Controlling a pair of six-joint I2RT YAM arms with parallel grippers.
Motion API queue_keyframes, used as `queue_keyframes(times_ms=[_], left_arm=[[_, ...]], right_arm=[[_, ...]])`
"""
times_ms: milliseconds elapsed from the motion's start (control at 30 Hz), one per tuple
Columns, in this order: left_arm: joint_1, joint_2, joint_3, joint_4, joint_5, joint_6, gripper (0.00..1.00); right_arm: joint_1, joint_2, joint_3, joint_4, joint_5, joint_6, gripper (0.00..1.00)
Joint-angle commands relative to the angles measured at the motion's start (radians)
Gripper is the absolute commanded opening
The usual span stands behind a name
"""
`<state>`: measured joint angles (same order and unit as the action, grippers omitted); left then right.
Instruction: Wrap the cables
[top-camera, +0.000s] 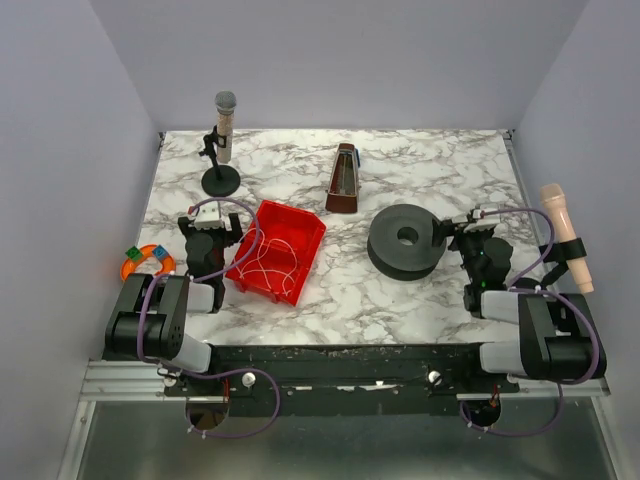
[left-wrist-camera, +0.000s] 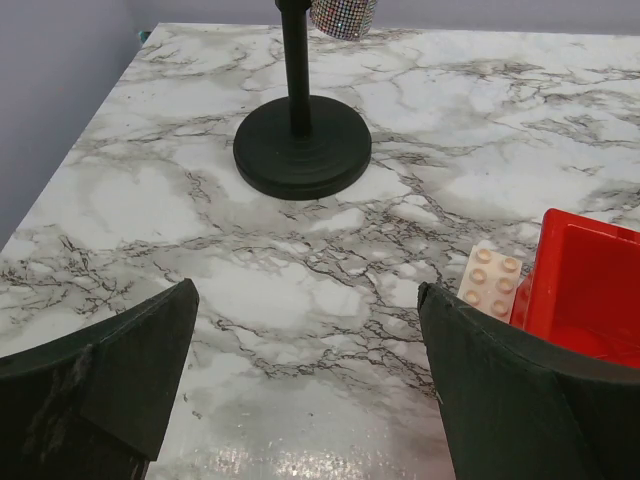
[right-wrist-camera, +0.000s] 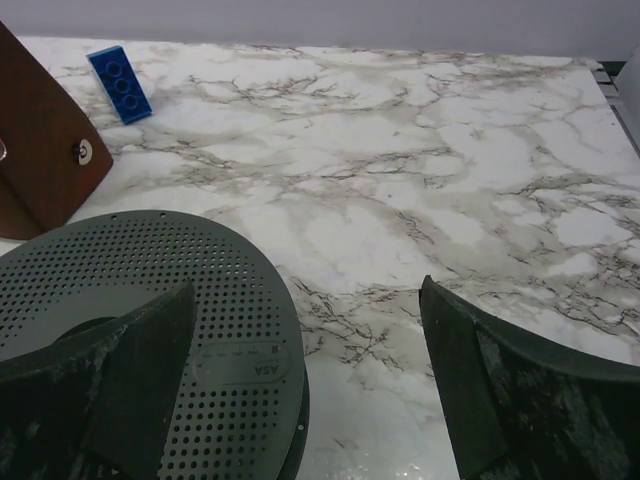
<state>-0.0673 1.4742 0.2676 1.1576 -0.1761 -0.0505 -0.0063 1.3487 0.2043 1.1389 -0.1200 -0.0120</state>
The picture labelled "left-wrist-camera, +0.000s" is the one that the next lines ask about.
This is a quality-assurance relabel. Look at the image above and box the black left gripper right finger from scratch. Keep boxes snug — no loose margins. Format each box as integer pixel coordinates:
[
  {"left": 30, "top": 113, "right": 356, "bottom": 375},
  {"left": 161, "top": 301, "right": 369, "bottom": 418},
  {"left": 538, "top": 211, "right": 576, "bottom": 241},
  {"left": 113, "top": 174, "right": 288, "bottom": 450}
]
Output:
[{"left": 417, "top": 282, "right": 639, "bottom": 479}]

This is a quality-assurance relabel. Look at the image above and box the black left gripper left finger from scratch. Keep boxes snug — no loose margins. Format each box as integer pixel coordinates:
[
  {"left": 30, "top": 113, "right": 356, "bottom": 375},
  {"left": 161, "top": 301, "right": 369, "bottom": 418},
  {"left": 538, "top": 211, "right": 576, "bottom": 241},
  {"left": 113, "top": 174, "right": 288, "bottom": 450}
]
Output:
[{"left": 1, "top": 279, "right": 199, "bottom": 479}]

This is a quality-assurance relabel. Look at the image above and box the beige toy building brick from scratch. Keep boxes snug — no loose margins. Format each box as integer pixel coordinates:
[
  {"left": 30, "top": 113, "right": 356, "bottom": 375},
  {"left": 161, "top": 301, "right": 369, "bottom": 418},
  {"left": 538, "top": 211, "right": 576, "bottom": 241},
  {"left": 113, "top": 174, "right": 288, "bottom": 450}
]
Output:
[{"left": 457, "top": 245, "right": 522, "bottom": 323}]

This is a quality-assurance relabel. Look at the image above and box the red plastic bin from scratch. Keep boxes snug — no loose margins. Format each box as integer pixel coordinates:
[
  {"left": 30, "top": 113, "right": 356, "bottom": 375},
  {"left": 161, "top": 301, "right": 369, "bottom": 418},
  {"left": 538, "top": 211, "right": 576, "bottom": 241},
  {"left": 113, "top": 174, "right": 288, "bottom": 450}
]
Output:
[{"left": 510, "top": 209, "right": 640, "bottom": 368}]

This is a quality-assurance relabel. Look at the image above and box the glitter grey-head microphone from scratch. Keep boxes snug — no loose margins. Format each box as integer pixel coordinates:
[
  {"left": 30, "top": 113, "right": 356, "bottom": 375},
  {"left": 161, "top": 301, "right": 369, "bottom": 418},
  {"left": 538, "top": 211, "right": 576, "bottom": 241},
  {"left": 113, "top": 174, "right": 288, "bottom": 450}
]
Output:
[{"left": 310, "top": 0, "right": 378, "bottom": 41}]

